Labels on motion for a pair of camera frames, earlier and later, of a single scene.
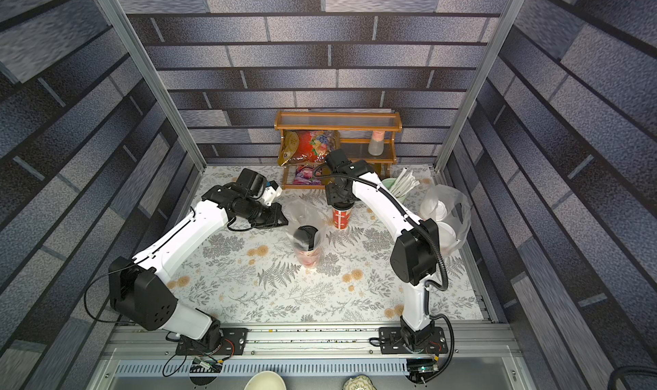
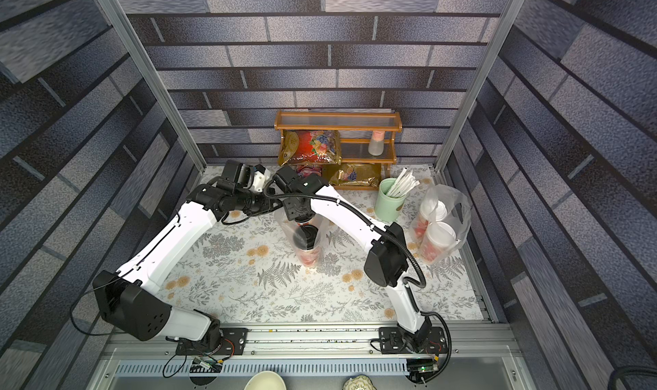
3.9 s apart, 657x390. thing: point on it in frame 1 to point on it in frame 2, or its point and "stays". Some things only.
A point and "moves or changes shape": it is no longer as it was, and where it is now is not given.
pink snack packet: [307, 174] stays
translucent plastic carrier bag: [450, 208] stays
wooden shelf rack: [309, 137] stays
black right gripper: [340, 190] to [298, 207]
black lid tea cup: [341, 213] moves or changes shape
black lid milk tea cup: [308, 251] stays
